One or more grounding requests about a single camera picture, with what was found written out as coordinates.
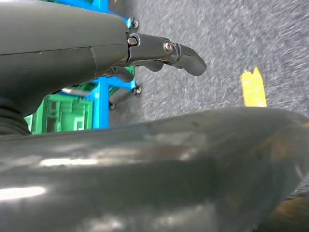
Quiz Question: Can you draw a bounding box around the yellow floor tape square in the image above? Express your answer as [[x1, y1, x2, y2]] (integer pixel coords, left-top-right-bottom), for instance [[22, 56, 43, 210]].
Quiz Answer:
[[241, 66, 268, 108]]

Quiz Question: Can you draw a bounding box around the blue metal shelf rack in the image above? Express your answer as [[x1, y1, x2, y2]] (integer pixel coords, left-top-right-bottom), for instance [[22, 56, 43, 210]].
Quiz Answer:
[[61, 76, 143, 130]]

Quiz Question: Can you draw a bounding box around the green plastic crate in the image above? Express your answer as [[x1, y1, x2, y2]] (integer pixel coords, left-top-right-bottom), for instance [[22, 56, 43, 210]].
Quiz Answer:
[[24, 65, 136, 135]]

